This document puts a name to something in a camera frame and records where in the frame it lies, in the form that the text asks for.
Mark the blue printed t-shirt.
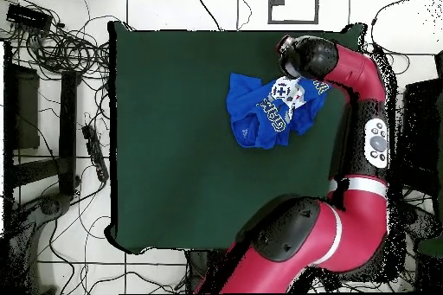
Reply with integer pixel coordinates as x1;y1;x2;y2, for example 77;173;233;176
226;72;332;151

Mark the dark green table cloth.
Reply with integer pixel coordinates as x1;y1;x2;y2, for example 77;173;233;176
106;20;367;254

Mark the black power strip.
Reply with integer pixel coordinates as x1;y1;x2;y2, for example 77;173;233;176
81;124;110;183

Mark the black floor stand base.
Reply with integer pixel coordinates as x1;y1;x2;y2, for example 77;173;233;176
0;192;72;294

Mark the black electronics box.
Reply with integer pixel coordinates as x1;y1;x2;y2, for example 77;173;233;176
6;3;54;31

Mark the black floor cable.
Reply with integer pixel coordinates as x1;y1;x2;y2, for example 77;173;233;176
235;0;254;31
186;0;222;31

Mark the black metal frame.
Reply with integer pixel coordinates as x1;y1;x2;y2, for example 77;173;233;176
3;41;82;199
397;50;443;202

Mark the grey square floor frame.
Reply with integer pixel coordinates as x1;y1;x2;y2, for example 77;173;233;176
267;0;320;25

